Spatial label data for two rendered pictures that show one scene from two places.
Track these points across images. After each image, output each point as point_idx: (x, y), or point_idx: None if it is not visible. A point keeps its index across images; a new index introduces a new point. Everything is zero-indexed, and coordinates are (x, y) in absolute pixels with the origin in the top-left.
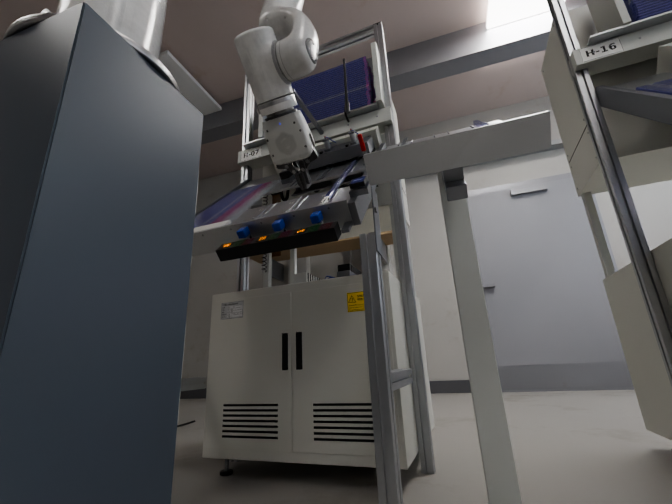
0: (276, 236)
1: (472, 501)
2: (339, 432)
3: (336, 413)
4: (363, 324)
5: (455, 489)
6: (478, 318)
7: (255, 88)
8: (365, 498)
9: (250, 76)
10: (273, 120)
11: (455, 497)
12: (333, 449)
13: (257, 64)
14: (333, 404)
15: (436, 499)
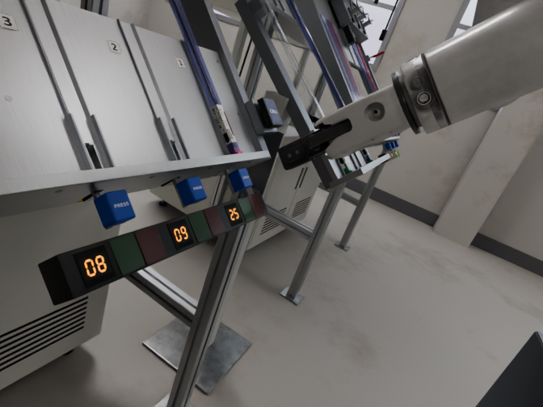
0: (207, 229)
1: (141, 323)
2: (27, 349)
3: (26, 333)
4: (86, 218)
5: (114, 316)
6: (247, 236)
7: (481, 107)
8: (69, 383)
9: (507, 94)
10: (409, 126)
11: (128, 326)
12: (16, 370)
13: (523, 95)
14: (22, 326)
15: (120, 338)
